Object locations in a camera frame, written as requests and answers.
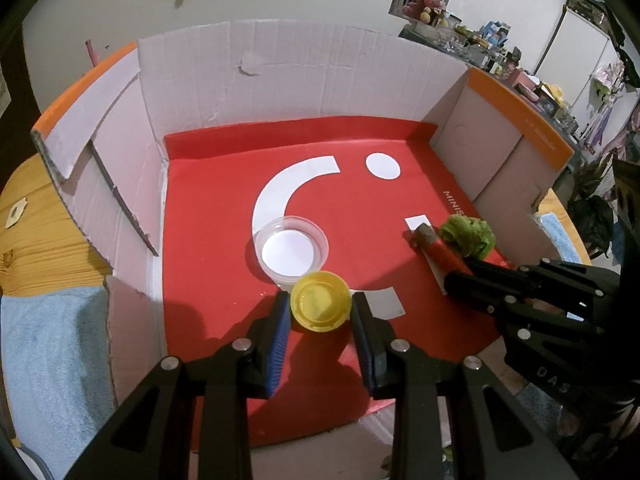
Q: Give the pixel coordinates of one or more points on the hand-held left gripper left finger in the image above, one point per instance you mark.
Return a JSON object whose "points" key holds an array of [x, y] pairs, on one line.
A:
{"points": [[278, 352]]}

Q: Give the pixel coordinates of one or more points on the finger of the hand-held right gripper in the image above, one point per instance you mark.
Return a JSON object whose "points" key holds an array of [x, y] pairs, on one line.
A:
{"points": [[530, 275], [480, 292]]}

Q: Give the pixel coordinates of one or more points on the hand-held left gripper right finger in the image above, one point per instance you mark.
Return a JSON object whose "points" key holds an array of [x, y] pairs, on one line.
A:
{"points": [[363, 347]]}

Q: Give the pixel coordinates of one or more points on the red stick with brown end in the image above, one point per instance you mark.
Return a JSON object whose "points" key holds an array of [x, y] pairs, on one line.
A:
{"points": [[440, 252]]}

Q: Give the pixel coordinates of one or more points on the yellow plastic cap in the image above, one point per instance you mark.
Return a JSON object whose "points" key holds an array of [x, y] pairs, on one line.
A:
{"points": [[320, 300]]}

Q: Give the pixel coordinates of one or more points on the white and orange cardboard box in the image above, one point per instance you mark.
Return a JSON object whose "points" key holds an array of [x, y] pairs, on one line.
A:
{"points": [[310, 75]]}

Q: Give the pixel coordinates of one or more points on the green toy lettuce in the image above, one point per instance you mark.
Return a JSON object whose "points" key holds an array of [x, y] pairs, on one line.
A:
{"points": [[467, 235]]}

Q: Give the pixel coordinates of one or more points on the dark potted plant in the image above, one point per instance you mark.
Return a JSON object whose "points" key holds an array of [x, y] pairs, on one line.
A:
{"points": [[592, 210]]}

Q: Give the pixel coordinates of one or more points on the clear plastic round container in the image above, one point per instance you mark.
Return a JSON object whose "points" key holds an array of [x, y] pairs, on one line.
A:
{"points": [[290, 252]]}

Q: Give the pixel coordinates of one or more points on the red paper liner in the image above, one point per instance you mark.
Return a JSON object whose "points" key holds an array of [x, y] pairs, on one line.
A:
{"points": [[210, 240]]}

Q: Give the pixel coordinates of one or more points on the hanging purple clothing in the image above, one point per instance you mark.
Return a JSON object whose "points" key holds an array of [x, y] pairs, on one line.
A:
{"points": [[612, 110]]}

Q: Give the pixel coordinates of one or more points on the pink box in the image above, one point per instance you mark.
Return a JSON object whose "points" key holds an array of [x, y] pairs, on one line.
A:
{"points": [[525, 80]]}

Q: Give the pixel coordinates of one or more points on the white cabinet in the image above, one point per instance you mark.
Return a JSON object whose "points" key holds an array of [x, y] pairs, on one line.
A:
{"points": [[575, 60]]}

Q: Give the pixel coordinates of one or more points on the light blue towel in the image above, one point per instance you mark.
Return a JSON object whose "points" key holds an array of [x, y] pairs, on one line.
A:
{"points": [[50, 360]]}

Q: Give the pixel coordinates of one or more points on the dark patterned box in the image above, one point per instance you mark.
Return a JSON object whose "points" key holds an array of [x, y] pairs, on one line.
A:
{"points": [[585, 7]]}

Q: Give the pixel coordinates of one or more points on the pink plush toy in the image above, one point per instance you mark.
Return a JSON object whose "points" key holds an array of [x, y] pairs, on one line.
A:
{"points": [[427, 0]]}

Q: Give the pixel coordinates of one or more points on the small white sticker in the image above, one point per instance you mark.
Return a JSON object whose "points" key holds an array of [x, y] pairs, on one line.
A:
{"points": [[16, 213]]}

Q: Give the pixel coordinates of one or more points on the thin pink stick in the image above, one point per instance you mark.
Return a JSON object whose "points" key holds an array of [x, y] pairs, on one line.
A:
{"points": [[91, 52]]}

